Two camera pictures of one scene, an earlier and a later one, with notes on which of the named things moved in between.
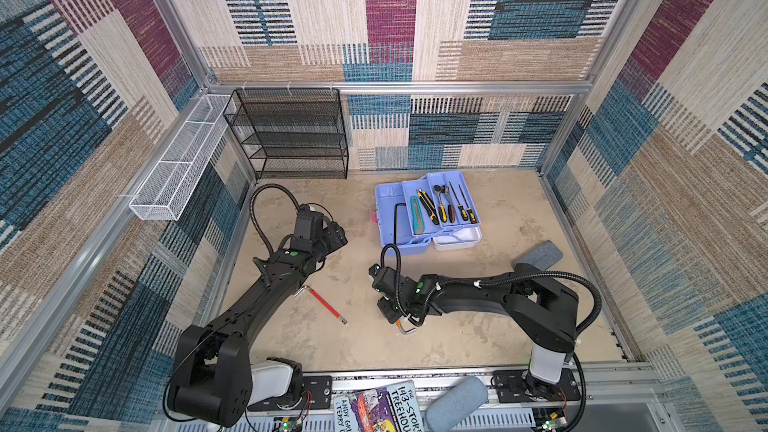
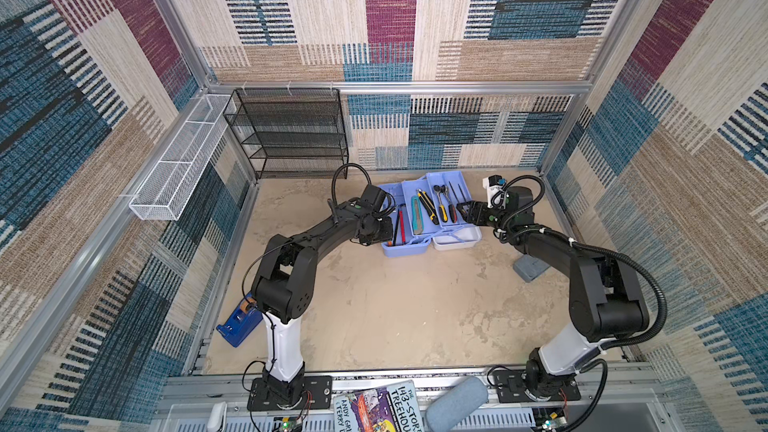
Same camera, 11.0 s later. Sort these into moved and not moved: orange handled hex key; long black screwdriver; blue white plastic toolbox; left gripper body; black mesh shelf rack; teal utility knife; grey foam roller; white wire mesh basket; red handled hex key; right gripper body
Moved: right gripper body; orange handled hex key; red handled hex key; left gripper body
Not moved: white wire mesh basket; grey foam roller; long black screwdriver; black mesh shelf rack; teal utility knife; blue white plastic toolbox
